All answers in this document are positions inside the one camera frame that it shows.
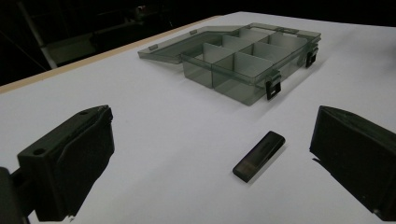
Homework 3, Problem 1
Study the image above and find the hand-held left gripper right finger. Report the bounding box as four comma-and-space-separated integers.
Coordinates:
309, 105, 396, 222

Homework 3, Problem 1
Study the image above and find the metal stand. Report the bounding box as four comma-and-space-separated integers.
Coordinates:
17, 0, 97, 70

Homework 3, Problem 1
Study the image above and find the clear grey compartment box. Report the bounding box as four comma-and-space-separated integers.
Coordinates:
137, 21, 322, 107

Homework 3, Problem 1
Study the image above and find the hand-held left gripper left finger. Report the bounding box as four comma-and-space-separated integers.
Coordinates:
17, 105, 116, 222

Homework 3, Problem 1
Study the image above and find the black usb flash drive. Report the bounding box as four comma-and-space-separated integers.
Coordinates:
232, 130, 287, 184

